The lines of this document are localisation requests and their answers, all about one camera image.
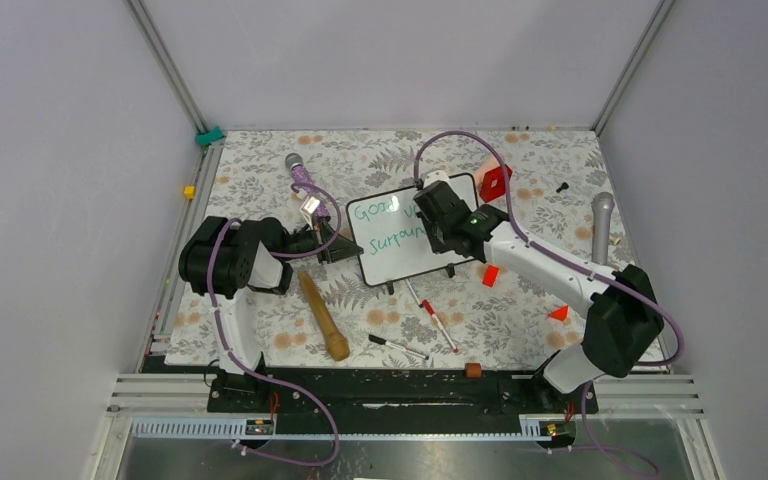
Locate silver grey microphone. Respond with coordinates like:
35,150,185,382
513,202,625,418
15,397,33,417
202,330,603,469
591,192,615,265

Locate brown small block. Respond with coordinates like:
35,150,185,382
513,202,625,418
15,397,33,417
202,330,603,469
464,362,483,378

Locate floral patterned mat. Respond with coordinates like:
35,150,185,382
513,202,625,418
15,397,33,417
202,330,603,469
206,130,611,370

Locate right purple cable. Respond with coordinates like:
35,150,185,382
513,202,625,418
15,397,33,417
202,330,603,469
413,130,687,478

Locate blue capped marker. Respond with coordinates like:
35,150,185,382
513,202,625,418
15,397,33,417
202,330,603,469
404,279,423,307

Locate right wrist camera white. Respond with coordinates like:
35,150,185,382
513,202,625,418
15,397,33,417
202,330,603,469
414,170,450,190

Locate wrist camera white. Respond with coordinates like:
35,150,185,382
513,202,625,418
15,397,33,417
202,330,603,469
414,170,450,190
299,196,321,230

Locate red rectangular block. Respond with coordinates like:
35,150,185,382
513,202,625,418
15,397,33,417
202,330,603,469
482,265,500,288

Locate white whiteboard black frame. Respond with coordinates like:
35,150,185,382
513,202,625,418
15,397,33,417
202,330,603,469
345,186,468,287

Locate teal clamp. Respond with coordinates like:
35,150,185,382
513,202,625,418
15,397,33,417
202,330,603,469
195,126,225,147

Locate black capped marker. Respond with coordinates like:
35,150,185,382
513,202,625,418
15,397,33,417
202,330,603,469
368,334,430,361

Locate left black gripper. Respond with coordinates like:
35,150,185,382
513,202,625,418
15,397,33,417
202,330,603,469
279,215,363,264

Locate purple glitter microphone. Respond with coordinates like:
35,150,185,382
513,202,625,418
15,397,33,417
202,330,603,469
285,153,331,218

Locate red capped marker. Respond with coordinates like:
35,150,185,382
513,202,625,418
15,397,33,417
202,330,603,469
421,299,459,354

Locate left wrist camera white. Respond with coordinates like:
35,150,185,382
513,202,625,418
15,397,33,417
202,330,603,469
299,196,321,230

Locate red wedge block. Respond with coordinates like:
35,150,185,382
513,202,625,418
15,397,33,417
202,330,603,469
548,305,569,322

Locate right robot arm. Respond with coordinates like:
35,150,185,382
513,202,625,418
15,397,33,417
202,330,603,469
414,181,664,412

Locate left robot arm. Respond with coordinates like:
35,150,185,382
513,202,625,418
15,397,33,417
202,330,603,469
178,216,364,411

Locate red square block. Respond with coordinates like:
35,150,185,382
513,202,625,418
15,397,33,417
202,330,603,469
479,166,513,203

